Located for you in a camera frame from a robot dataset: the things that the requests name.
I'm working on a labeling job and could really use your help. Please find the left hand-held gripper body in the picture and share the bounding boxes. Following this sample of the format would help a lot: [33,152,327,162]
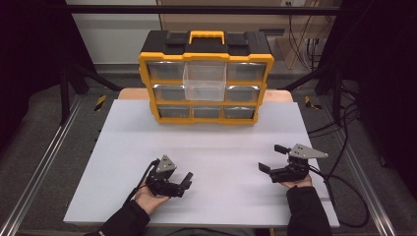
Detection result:
[146,154,185,199]

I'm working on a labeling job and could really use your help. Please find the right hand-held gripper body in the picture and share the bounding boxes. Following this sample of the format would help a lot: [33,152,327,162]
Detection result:
[269,143,329,184]

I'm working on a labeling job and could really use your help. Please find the clear plastic drawer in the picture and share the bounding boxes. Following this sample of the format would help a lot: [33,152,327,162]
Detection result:
[182,61,228,102]

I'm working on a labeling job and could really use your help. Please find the yellow black drawer cabinet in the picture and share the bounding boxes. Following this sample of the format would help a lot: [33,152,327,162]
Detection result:
[138,29,275,126]

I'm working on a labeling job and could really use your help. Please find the person's right hand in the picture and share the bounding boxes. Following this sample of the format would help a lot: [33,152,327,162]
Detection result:
[279,175,314,190]

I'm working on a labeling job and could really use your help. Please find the person's left hand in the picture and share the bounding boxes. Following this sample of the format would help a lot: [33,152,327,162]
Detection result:
[134,186,170,216]

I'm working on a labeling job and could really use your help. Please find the yellow black striped tape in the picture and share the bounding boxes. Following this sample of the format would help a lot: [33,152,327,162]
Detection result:
[304,95,323,111]
[93,94,108,112]

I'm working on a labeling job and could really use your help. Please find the black metal stand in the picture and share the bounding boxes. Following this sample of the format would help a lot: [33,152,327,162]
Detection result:
[281,63,345,125]
[58,60,123,126]

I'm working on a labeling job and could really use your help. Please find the set of clear cabinet drawers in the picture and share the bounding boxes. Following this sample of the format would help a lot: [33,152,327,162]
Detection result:
[146,61,268,120]

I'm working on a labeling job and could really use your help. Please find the black curtain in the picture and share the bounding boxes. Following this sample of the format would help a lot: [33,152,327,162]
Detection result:
[319,0,417,193]
[0,0,97,151]

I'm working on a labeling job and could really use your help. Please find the black horizontal bar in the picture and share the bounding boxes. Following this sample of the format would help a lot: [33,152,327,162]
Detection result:
[65,4,342,16]

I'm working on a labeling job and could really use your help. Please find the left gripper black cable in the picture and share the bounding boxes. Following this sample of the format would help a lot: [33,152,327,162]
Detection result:
[124,158,161,205]

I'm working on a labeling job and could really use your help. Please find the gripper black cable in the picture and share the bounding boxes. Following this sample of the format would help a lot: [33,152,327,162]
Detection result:
[308,164,370,229]
[124,158,161,205]

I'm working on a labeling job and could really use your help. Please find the bundle of black floor cables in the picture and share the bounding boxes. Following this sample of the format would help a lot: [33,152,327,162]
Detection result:
[308,83,362,139]

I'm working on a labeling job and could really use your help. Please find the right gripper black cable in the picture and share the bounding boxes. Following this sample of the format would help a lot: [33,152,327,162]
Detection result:
[308,164,370,229]

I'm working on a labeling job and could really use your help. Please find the aluminium floor rail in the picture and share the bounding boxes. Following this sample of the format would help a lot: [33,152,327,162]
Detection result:
[0,94,85,236]
[340,148,397,236]

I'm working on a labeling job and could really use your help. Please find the hanging black cables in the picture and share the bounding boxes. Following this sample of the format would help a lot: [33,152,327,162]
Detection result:
[286,1,324,71]

